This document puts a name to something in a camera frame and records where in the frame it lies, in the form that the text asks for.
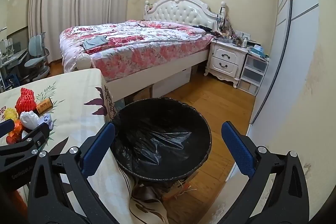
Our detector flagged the light blue desk chair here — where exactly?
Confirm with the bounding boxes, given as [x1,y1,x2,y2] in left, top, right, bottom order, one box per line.
[24,33,51,80]

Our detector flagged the shiny orange wrapper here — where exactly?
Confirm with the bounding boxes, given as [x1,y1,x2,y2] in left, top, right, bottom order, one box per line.
[7,120,29,144]

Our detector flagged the grey folded cloth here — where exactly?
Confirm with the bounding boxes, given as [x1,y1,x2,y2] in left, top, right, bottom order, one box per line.
[83,35,108,51]

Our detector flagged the white sliding wardrobe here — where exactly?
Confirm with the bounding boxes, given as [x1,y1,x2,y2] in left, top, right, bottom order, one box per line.
[247,0,319,135]

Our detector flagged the red foam fruit net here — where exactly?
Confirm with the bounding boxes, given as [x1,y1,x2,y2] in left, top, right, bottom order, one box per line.
[15,88,36,113]

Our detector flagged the beige striped curtains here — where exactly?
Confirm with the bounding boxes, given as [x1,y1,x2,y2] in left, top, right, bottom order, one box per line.
[28,0,132,62]

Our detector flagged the white upholstered bed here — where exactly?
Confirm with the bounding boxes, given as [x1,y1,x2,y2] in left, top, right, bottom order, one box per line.
[60,0,227,104]

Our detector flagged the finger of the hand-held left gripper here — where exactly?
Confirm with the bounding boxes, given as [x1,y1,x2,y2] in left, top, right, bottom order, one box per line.
[0,123,50,159]
[0,119,15,139]

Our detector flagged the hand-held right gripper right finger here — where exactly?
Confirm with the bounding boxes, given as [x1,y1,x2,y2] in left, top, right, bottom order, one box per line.
[221,121,310,224]

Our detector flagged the black trash bin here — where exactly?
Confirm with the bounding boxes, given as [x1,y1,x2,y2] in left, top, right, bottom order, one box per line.
[110,97,213,195]

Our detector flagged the cluster of cosmetic bottles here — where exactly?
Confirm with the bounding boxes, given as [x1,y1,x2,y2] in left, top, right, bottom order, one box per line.
[214,2,263,47]

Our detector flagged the lavender paper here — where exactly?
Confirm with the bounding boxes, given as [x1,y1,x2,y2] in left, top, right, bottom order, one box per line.
[38,114,53,130]

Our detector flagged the yellow foam fruit net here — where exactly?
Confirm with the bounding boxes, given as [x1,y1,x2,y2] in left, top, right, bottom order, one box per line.
[4,108,19,121]

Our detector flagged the white nightstand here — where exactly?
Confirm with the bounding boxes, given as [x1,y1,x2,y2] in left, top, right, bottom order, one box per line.
[204,39,248,88]

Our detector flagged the golden bottle with black cap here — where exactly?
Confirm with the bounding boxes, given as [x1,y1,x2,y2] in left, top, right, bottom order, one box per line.
[36,98,54,113]

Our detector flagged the clear plastic drawer unit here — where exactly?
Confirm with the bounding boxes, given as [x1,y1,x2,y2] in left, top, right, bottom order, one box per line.
[238,52,269,96]

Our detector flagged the cream floral tablecloth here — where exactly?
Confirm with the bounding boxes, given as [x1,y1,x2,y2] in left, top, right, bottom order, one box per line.
[0,69,168,224]

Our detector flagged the white storage box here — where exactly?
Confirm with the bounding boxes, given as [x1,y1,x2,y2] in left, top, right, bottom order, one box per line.
[152,68,192,98]

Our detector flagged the teal tissue box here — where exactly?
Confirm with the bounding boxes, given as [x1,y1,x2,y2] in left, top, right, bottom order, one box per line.
[248,46,269,59]

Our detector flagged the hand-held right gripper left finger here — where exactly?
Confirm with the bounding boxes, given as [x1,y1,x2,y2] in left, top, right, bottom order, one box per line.
[28,122,116,224]

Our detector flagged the pink floral quilt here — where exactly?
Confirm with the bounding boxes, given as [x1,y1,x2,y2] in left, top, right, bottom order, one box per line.
[60,20,214,80]

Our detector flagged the grey study desk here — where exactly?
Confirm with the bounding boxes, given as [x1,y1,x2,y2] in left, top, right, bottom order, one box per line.
[0,39,29,88]

